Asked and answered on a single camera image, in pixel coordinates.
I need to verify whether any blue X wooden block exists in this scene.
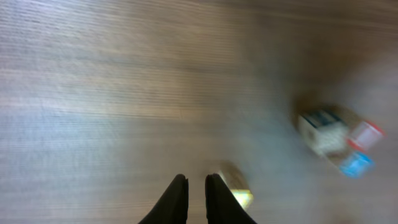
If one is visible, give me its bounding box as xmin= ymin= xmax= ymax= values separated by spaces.
xmin=339 ymin=151 xmax=374 ymax=178

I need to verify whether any white number wooden block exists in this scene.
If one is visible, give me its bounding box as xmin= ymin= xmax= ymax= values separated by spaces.
xmin=298 ymin=110 xmax=349 ymax=157

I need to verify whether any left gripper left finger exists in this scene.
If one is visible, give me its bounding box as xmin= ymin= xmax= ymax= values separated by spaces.
xmin=139 ymin=174 xmax=189 ymax=224

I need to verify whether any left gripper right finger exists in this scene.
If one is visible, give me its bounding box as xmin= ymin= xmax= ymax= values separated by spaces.
xmin=205 ymin=174 xmax=256 ymax=224

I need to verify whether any red I wooden block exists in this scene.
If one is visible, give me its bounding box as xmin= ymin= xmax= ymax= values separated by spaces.
xmin=347 ymin=121 xmax=385 ymax=152

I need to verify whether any yellow wooden block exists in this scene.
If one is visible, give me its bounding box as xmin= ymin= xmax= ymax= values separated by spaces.
xmin=218 ymin=161 xmax=254 ymax=210

